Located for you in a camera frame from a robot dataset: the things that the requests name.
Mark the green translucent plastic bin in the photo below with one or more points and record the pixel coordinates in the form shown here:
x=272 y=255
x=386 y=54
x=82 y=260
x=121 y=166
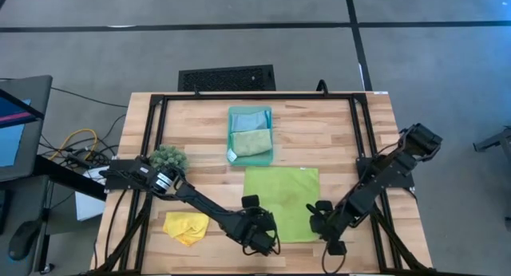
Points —
x=249 y=161

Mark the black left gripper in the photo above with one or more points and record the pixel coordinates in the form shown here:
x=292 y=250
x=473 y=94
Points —
x=255 y=230

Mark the grey metal stand base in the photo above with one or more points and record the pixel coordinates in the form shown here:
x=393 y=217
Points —
x=497 y=140

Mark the black perforated metal box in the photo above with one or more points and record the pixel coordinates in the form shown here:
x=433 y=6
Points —
x=227 y=78

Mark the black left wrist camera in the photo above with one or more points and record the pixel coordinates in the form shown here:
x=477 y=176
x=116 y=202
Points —
x=250 y=201

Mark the grey desk monitor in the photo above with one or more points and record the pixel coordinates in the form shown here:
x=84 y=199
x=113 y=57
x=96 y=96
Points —
x=36 y=108

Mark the lime green microfiber towel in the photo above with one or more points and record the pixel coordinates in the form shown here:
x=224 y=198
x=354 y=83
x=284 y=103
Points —
x=283 y=196

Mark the yellow microfiber towel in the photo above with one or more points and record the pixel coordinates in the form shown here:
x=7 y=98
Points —
x=187 y=228

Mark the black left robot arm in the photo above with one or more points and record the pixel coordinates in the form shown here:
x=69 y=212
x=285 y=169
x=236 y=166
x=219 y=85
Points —
x=199 y=204

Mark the black computer mouse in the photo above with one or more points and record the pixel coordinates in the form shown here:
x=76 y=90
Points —
x=24 y=240

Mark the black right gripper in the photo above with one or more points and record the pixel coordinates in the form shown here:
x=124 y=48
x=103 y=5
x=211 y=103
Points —
x=329 y=224

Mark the white box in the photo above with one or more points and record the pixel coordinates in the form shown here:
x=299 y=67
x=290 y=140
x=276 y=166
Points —
x=89 y=206

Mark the artificial succulent in patterned pot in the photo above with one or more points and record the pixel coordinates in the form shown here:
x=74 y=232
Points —
x=169 y=158

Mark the black aluminium table frame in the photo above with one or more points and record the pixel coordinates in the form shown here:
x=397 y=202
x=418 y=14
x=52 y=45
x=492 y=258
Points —
x=259 y=96

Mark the black caster wheel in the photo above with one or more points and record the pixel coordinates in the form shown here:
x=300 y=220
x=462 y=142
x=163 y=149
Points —
x=47 y=269

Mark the pale green microfiber towel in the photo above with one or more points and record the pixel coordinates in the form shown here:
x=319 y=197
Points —
x=251 y=142

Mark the grey office desk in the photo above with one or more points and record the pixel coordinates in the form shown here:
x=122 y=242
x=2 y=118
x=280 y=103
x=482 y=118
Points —
x=24 y=204

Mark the light blue microfiber towel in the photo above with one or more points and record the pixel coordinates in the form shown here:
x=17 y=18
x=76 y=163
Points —
x=247 y=121

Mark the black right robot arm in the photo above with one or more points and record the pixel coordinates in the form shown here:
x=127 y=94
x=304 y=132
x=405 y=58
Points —
x=383 y=176

